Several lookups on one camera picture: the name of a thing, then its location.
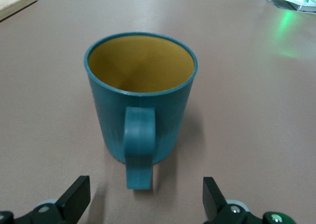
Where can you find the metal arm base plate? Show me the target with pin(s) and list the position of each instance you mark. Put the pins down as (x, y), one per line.
(276, 2)

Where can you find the teal cup yellow inside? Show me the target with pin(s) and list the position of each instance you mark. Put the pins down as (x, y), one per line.
(140, 125)

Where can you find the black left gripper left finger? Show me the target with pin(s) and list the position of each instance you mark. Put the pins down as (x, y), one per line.
(74, 194)

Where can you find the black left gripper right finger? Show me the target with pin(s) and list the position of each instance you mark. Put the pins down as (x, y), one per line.
(214, 199)

